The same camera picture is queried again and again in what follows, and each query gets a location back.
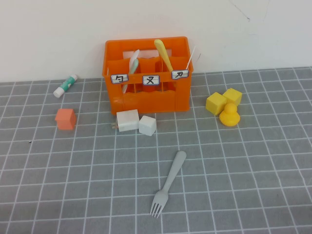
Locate yellow foam cube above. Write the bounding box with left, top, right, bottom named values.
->
left=205, top=92, right=228, bottom=116
left=223, top=88, right=243, bottom=107

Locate grey plastic fork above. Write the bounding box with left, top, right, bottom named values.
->
left=149, top=150, right=187, bottom=219

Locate grey grid table mat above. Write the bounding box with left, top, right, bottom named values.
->
left=0, top=66, right=312, bottom=234

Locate mint green plastic spoon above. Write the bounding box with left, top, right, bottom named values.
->
left=126, top=59, right=139, bottom=77

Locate white label reading knife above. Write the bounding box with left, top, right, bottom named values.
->
left=171, top=70, right=190, bottom=80

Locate orange plastic cutlery holder crate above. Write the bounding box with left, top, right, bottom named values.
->
left=101, top=36, right=195, bottom=116

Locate orange foam block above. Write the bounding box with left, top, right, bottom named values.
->
left=55, top=108, right=77, bottom=131

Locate yellow plastic cutlery piece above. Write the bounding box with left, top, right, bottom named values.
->
left=154, top=39, right=174, bottom=73

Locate yellow rubber duck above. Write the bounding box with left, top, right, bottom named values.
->
left=218, top=102, right=241, bottom=127

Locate white foam cube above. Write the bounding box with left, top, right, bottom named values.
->
left=138, top=115, right=157, bottom=137

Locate white label reading fork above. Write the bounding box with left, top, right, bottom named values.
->
left=142, top=75, right=160, bottom=86

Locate white label reading spoon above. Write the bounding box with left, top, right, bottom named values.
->
left=111, top=74, right=129, bottom=84

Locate white charger plug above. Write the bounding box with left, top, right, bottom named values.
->
left=111, top=109, right=140, bottom=133

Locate green and white glue stick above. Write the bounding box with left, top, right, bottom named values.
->
left=53, top=74, right=78, bottom=98

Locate thin white plastic knife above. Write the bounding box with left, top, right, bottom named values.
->
left=185, top=45, right=197, bottom=70

